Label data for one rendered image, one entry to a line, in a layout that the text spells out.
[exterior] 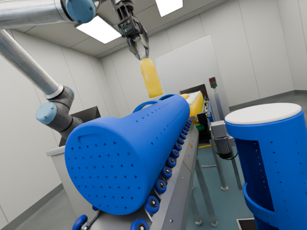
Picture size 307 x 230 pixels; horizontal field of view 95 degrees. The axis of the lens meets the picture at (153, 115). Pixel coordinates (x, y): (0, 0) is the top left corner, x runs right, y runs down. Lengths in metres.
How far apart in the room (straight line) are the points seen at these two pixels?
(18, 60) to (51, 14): 0.48
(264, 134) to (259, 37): 5.39
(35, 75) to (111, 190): 0.92
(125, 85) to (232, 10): 4.29
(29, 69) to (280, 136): 1.31
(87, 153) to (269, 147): 0.64
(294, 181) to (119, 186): 0.65
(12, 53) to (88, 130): 0.81
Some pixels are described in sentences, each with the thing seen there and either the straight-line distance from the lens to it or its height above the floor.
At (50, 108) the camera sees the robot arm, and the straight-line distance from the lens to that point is 1.17.
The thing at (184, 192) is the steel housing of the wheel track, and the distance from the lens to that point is 0.64.
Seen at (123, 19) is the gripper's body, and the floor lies 1.58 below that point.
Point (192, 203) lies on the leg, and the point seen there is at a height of 0.23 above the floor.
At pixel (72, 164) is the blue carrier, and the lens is 0.51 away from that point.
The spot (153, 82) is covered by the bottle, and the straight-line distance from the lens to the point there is 0.65.
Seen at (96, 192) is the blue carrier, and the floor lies 1.03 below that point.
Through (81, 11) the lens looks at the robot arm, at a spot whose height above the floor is 1.61.
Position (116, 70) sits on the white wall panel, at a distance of 6.04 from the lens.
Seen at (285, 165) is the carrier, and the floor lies 0.85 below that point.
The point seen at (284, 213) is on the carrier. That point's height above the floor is 0.63.
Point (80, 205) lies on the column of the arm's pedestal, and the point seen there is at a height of 0.61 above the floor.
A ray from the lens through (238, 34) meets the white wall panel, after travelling 5.81.
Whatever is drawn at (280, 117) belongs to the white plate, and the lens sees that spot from 0.69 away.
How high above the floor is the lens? 1.24
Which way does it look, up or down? 7 degrees down
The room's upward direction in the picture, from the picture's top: 18 degrees counter-clockwise
